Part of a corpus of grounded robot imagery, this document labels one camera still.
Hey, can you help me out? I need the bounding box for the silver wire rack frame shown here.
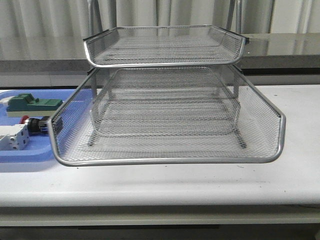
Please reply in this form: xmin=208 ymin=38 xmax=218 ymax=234
xmin=87 ymin=0 xmax=248 ymax=150

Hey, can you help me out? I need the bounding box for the green and beige switch block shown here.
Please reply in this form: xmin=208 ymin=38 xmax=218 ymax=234
xmin=6 ymin=93 xmax=63 ymax=117

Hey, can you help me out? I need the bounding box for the white circuit breaker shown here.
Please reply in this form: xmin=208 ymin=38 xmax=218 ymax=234
xmin=0 ymin=124 xmax=30 ymax=151

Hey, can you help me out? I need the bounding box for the blue plastic tray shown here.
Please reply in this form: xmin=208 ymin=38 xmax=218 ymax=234
xmin=0 ymin=88 xmax=93 ymax=163

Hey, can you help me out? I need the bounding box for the grey stone counter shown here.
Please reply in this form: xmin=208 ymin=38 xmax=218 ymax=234
xmin=0 ymin=33 xmax=320 ymax=89

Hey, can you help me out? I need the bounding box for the red emergency push button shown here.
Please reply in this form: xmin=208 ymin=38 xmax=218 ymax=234
xmin=19 ymin=115 xmax=50 ymax=135

